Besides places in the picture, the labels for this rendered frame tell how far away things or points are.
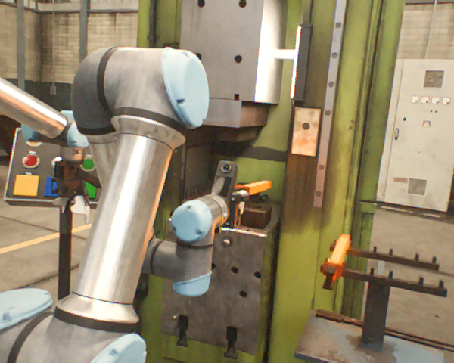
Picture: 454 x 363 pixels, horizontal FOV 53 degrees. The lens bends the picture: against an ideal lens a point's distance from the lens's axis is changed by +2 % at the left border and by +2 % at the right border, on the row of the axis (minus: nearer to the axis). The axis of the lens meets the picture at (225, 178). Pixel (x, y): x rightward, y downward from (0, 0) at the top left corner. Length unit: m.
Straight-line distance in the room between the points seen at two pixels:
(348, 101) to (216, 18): 0.55
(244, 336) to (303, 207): 0.52
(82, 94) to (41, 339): 0.36
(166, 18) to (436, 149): 5.36
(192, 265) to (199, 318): 0.87
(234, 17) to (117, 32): 8.36
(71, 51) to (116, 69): 10.07
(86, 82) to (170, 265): 0.40
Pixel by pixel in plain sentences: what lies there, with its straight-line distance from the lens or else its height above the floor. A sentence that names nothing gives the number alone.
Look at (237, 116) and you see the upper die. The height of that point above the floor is 1.31.
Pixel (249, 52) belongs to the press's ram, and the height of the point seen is 1.53.
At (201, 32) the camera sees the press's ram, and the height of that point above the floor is 1.59.
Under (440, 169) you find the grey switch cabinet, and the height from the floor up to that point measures 0.66.
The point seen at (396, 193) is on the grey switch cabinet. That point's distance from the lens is 6.91.
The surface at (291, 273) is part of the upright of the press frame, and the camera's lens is 1.82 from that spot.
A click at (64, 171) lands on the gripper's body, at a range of 1.53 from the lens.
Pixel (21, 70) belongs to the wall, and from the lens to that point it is 11.10.
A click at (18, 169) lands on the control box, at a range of 1.81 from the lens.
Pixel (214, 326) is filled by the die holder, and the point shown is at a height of 0.54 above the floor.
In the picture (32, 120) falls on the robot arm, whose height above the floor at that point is 1.27.
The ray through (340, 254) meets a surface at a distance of 1.36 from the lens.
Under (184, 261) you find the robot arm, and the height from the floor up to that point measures 1.04.
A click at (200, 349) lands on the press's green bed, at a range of 1.83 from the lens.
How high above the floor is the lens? 1.36
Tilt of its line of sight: 10 degrees down
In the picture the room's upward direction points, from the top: 4 degrees clockwise
